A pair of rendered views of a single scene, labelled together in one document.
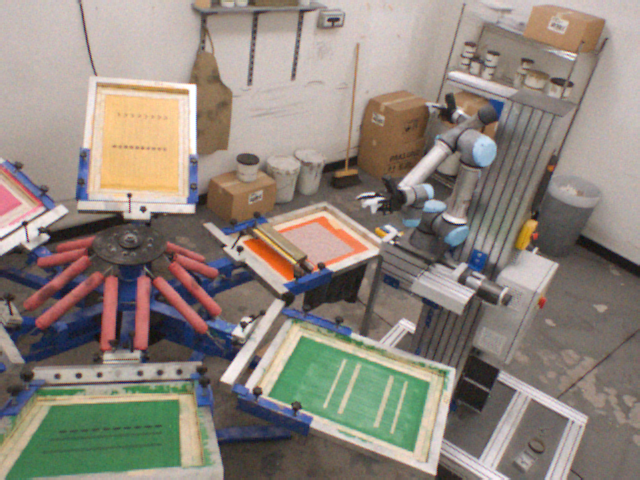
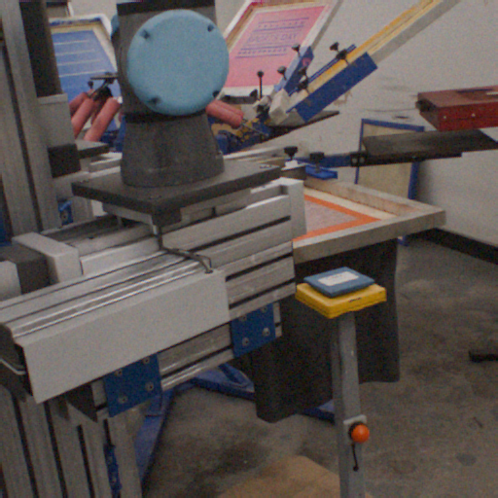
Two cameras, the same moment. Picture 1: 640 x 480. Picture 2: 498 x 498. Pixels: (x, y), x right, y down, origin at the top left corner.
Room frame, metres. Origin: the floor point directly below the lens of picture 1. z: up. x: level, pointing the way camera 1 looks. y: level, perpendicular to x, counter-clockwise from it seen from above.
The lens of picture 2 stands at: (3.46, -1.68, 1.47)
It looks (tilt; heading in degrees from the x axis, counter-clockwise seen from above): 18 degrees down; 112
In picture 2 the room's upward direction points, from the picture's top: 6 degrees counter-clockwise
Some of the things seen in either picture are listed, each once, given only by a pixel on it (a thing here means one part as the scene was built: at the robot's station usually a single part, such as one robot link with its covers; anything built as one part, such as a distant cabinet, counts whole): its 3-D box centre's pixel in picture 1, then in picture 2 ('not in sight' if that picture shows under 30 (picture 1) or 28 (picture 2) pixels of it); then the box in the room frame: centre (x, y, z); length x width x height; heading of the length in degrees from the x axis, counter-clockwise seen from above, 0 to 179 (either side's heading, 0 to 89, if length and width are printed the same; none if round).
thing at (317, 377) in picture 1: (322, 359); not in sight; (1.82, -0.12, 1.05); 1.08 x 0.61 x 0.23; 77
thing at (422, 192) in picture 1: (418, 194); not in sight; (2.28, -0.40, 1.65); 0.11 x 0.08 x 0.09; 127
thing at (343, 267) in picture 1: (307, 243); (261, 209); (2.80, 0.04, 0.97); 0.79 x 0.58 x 0.04; 137
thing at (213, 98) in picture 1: (204, 94); not in sight; (4.54, 1.08, 1.06); 0.53 x 0.07 x 1.05; 137
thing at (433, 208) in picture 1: (432, 215); not in sight; (2.54, -0.54, 1.42); 0.13 x 0.12 x 0.14; 37
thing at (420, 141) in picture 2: not in sight; (311, 160); (2.68, 0.95, 0.91); 1.34 x 0.40 x 0.08; 17
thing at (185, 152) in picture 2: not in sight; (168, 140); (2.98, -0.77, 1.31); 0.15 x 0.15 x 0.10
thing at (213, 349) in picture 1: (255, 362); not in sight; (1.89, 0.16, 0.90); 1.24 x 0.06 x 0.06; 77
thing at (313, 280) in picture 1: (307, 282); not in sight; (2.43, 0.00, 0.97); 0.30 x 0.05 x 0.07; 137
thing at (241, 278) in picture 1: (243, 277); not in sight; (2.48, 0.34, 0.89); 1.24 x 0.06 x 0.06; 137
